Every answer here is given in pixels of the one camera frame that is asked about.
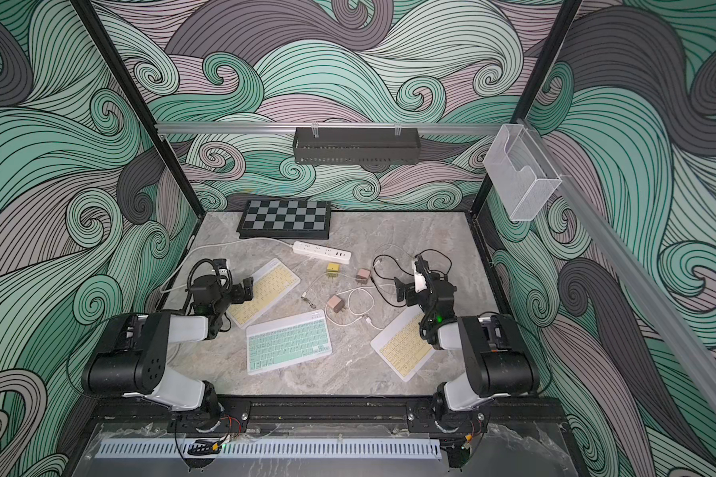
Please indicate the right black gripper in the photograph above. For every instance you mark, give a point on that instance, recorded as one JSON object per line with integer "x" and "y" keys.
{"x": 415, "y": 295}

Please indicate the white slotted cable duct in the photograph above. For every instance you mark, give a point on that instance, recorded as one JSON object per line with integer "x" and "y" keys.
{"x": 274, "y": 448}

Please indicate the clear plastic wall bin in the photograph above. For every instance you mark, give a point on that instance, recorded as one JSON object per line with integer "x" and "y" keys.
{"x": 521, "y": 171}

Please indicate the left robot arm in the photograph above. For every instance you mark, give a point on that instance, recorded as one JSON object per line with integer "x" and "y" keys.
{"x": 130, "y": 359}

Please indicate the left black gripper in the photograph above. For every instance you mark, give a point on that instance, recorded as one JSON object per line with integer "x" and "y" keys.
{"x": 236, "y": 290}

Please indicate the yellow charger adapter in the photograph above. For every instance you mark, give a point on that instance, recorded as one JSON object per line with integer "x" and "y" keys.
{"x": 332, "y": 269}

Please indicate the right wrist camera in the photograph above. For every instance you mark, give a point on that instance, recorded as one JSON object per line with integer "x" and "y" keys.
{"x": 419, "y": 279}

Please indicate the white power strip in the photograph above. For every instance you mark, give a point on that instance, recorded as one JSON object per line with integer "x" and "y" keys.
{"x": 322, "y": 252}

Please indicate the green wireless keyboard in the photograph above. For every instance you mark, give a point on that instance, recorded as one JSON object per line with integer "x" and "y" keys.
{"x": 286, "y": 342}

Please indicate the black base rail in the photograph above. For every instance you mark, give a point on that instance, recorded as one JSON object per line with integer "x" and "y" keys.
{"x": 262, "y": 415}

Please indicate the black wall tray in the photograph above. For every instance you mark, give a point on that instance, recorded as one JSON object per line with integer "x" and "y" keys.
{"x": 363, "y": 146}

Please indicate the black chessboard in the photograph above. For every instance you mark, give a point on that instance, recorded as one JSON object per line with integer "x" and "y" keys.
{"x": 285, "y": 219}

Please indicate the yellow keyboard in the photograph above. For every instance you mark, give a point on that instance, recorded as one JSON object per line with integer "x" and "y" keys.
{"x": 400, "y": 346}
{"x": 271, "y": 283}

